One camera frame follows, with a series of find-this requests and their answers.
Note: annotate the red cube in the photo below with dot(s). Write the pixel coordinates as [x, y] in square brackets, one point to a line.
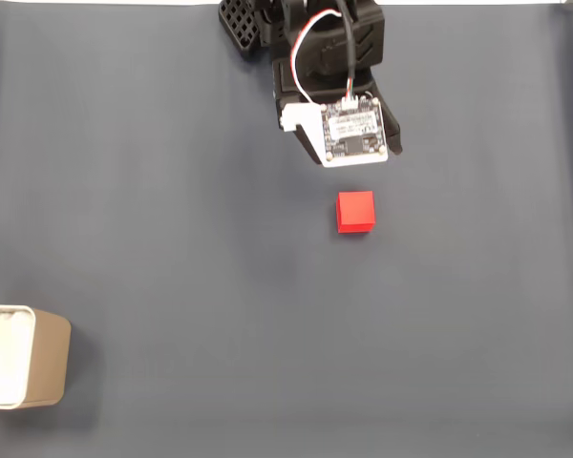
[355, 210]

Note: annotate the beige box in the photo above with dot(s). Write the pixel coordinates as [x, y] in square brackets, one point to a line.
[50, 358]

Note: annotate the white camera circuit board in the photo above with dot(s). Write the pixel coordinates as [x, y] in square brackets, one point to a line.
[353, 131]

